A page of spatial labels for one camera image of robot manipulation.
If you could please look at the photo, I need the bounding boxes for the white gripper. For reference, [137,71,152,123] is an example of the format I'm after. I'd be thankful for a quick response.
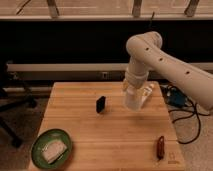
[123,74,148,91]

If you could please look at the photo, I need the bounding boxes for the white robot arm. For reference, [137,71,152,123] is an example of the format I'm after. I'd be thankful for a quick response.
[124,31,213,111]

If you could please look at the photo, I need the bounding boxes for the black eraser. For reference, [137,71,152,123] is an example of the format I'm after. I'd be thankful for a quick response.
[96,96,106,113]

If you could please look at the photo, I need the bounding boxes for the thin black rod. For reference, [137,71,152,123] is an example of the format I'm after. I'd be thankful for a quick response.
[148,11,155,31]

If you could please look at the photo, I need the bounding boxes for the brown red pocket knife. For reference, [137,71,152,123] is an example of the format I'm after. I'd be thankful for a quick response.
[157,136,165,160]

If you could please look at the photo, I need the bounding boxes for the green plate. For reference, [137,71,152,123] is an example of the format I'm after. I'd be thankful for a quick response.
[31,129,73,170]

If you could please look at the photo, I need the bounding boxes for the white sponge on plate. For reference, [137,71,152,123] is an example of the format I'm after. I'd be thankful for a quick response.
[42,140,67,164]

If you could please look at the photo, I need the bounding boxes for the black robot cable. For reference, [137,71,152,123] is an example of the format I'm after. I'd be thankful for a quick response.
[160,84,212,145]

